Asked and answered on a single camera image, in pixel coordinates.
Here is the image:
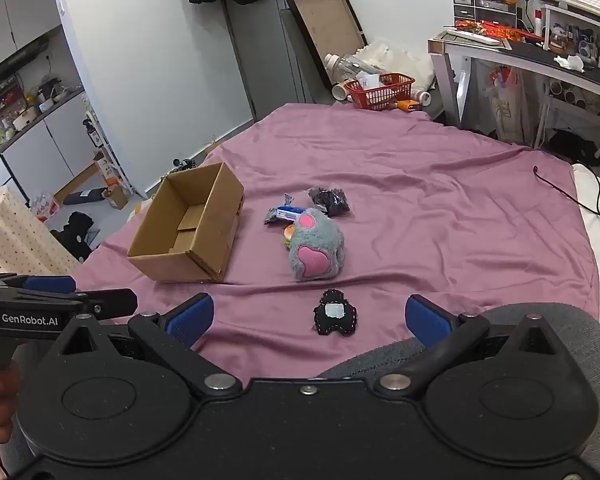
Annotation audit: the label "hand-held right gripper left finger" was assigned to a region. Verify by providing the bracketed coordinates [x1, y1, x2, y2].
[55, 293, 243, 396]

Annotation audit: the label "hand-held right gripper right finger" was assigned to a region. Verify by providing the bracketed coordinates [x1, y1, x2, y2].
[375, 293, 561, 396]

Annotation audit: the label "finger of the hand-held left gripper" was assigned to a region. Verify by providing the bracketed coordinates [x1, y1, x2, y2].
[77, 288, 139, 321]
[0, 272, 77, 294]

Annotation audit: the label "brown cardboard box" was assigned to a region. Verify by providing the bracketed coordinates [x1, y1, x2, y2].
[126, 161, 245, 284]

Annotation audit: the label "small black felt toy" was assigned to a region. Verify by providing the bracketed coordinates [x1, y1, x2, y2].
[311, 288, 361, 337]

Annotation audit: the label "grey plush toy pink hearts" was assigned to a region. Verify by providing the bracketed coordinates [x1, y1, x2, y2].
[286, 208, 348, 283]

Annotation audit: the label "blue tissue pack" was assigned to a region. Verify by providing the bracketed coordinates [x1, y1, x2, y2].
[264, 193, 308, 226]

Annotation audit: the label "clear bag of black beads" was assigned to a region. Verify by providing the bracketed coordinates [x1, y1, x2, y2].
[307, 186, 353, 218]

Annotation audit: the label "black clothing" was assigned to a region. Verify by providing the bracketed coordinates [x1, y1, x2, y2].
[50, 211, 101, 264]

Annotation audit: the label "polka dot cloth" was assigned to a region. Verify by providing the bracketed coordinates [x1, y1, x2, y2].
[0, 185, 83, 277]

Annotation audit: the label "dark flat mat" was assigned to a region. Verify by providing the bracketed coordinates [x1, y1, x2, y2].
[62, 187, 109, 206]

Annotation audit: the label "small cardboard box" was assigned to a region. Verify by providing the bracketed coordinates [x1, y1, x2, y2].
[92, 150, 131, 210]

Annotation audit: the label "purple bedsheet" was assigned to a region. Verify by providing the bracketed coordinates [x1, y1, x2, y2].
[72, 102, 600, 386]

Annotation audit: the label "grey fabric cushion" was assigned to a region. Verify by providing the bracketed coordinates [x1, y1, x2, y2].
[320, 302, 600, 480]

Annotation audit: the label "kitchen shelf cabinet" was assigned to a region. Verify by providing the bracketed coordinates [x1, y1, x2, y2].
[0, 25, 89, 154]

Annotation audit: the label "red plastic basket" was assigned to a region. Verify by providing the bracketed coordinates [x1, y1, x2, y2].
[343, 73, 416, 111]

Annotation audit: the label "printed plastic bag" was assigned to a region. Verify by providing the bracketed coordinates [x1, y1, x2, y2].
[489, 66, 536, 144]

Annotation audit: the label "white cloth pile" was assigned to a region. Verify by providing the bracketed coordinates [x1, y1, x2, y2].
[355, 39, 436, 92]

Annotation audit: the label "clear plastic bottle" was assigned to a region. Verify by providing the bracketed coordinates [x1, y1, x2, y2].
[323, 52, 381, 84]

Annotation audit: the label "dark door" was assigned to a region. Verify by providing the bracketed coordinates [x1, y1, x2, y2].
[220, 0, 327, 122]

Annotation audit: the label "white desk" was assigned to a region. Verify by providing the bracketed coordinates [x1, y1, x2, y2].
[426, 30, 600, 148]

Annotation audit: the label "red paper decorations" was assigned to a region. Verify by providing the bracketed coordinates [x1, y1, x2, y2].
[455, 19, 527, 42]

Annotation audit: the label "grey drawer organizer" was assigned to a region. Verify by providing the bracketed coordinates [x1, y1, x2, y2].
[451, 0, 521, 29]

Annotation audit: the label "white monitor riser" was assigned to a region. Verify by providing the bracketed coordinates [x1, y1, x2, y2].
[542, 2, 600, 69]

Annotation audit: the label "black cable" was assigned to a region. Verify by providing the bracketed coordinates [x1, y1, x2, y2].
[532, 165, 600, 239]

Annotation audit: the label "dark wooden frame tray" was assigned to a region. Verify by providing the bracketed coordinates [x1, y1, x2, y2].
[283, 0, 368, 92]

